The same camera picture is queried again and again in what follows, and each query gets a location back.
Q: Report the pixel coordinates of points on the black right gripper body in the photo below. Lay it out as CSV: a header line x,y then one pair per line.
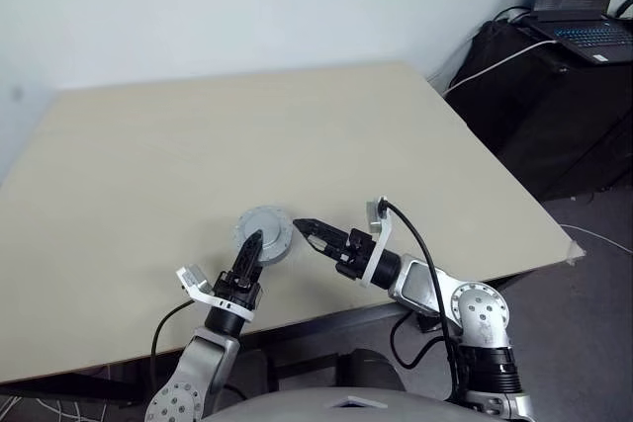
x,y
356,256

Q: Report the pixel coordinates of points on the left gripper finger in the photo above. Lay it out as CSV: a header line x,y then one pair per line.
x,y
251,256

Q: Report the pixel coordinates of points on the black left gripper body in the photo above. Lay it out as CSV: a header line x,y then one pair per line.
x,y
240,293

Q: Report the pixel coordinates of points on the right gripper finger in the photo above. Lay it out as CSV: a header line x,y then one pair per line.
x,y
324,246
319,227

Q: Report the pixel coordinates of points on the finned silver motor cap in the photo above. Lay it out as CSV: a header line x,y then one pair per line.
x,y
272,227

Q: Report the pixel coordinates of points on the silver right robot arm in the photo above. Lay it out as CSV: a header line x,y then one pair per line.
x,y
420,283

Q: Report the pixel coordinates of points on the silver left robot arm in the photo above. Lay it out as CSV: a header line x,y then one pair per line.
x,y
203,358

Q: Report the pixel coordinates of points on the grey robot torso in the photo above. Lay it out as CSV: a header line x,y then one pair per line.
x,y
321,404

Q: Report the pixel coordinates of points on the clear tape on table corner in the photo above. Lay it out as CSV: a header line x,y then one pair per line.
x,y
576,251

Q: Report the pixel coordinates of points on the black cabinet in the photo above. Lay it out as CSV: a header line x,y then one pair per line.
x,y
544,120

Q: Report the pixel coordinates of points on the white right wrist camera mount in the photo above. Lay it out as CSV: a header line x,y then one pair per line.
x,y
374,214

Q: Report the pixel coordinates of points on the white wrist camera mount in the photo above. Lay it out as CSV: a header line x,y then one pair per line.
x,y
374,214
193,278

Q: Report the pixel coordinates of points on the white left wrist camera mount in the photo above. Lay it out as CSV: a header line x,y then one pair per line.
x,y
193,278

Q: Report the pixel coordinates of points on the black table frame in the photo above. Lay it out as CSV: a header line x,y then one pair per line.
x,y
99,380

